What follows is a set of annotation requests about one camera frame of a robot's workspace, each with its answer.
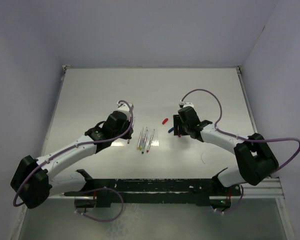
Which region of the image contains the yellow-end white marker pen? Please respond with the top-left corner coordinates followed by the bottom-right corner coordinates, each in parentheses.
top-left (137, 127), bottom-right (144, 150)

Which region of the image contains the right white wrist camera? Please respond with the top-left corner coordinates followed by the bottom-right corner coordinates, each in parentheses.
top-left (178, 100), bottom-right (195, 109)

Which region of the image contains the purple-end white marker pen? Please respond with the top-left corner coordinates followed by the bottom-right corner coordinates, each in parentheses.
top-left (127, 117), bottom-right (136, 145)

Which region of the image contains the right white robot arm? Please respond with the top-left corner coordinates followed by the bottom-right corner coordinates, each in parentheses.
top-left (173, 106), bottom-right (279, 196)

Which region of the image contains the lower purple cable loop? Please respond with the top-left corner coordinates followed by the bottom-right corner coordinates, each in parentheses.
top-left (74, 186), bottom-right (126, 223)

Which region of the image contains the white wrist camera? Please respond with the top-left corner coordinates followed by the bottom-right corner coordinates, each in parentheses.
top-left (178, 100), bottom-right (195, 109)
top-left (116, 100), bottom-right (134, 119)

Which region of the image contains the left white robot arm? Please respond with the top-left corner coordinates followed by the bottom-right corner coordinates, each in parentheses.
top-left (10, 110), bottom-right (134, 209)

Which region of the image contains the red-end white marker pen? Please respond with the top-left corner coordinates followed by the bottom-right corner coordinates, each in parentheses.
top-left (146, 128), bottom-right (156, 153)

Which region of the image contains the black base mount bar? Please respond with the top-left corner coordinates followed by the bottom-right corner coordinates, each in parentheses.
top-left (65, 169), bottom-right (242, 208)

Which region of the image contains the blue-end white marker pen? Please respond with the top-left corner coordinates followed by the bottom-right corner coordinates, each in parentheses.
top-left (141, 127), bottom-right (149, 154)

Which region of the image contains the green-end white marker pen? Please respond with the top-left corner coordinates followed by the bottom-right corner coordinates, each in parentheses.
top-left (139, 127), bottom-right (148, 151)

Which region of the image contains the aluminium frame rail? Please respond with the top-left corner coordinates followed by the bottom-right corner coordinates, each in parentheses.
top-left (235, 66), bottom-right (284, 199)

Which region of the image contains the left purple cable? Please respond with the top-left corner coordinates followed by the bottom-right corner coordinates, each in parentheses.
top-left (12, 99), bottom-right (136, 207)

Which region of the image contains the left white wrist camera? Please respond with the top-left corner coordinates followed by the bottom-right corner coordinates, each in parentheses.
top-left (116, 100), bottom-right (134, 119)

